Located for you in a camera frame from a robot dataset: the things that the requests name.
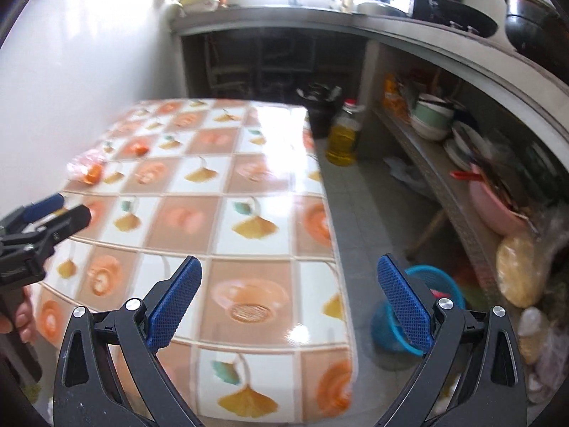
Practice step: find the yellow cooking oil bottle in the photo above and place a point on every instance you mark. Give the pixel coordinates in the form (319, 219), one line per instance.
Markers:
(344, 138)

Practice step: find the person's left hand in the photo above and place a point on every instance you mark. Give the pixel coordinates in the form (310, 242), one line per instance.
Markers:
(27, 318)

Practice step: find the black wok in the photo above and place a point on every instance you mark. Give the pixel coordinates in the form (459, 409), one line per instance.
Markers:
(462, 18)

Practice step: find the orange snack packets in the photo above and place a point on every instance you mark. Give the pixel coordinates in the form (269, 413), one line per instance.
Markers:
(394, 98)

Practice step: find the white cloth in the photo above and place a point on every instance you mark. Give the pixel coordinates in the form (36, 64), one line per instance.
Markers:
(406, 171)

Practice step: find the clear bag of yellow grain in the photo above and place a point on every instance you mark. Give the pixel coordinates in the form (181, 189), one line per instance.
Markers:
(520, 271)

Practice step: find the stack of white plates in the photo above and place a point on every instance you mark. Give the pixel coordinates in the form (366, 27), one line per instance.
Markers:
(462, 140)

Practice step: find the pink plastic basin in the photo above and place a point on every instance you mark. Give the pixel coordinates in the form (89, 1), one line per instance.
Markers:
(489, 204)

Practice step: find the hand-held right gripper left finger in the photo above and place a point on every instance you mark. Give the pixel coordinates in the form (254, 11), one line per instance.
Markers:
(178, 307)

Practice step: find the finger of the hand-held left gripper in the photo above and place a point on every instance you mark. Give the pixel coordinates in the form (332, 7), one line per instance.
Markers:
(44, 204)
(66, 223)

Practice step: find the orange clear plastic wrapper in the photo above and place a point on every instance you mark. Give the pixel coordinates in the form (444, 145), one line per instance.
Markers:
(91, 172)

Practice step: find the black bucket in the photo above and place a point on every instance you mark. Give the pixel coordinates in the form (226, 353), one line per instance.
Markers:
(320, 115)

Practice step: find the white translucent bag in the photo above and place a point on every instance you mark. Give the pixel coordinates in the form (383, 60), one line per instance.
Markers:
(533, 329)

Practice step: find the perforated metal shelf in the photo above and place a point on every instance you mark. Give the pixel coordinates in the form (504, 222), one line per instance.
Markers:
(426, 155)

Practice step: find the concrete kitchen counter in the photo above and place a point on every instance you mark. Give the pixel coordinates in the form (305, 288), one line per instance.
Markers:
(311, 18)

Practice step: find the table with patterned tablecloth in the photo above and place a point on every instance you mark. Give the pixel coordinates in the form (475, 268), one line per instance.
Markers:
(249, 187)

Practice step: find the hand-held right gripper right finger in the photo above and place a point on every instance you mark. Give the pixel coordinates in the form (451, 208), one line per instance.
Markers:
(404, 302)

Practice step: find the blue mesh plastic basket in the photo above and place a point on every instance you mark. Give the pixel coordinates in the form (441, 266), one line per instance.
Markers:
(391, 329)

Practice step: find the black cooking pot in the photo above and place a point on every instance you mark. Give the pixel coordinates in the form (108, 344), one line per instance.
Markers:
(529, 22)

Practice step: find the stack of bowls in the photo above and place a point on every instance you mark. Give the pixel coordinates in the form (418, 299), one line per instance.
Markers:
(429, 120)

